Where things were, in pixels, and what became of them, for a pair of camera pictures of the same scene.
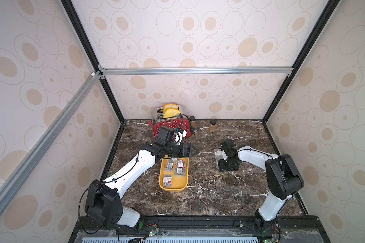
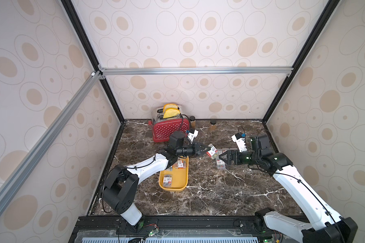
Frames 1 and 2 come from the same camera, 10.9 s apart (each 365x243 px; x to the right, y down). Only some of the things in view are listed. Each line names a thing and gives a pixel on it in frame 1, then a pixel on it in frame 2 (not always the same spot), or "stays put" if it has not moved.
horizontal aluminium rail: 116,70 stays put
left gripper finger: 192,150 → 203,149
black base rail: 291,229 stays put
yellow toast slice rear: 170,105 stays put
